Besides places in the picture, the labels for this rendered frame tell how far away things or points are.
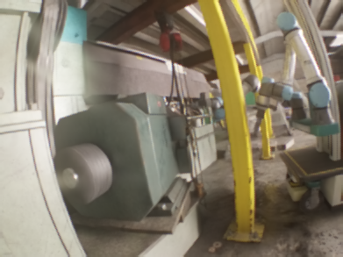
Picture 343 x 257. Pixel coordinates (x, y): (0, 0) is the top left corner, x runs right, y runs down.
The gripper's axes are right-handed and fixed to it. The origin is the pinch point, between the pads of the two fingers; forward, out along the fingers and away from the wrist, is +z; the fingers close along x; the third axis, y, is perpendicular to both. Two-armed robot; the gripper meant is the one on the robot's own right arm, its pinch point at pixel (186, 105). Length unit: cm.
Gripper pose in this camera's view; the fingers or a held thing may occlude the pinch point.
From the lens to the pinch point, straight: 136.9
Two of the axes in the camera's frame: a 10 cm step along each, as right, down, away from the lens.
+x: -2.5, 0.0, 9.7
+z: -9.5, 1.7, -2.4
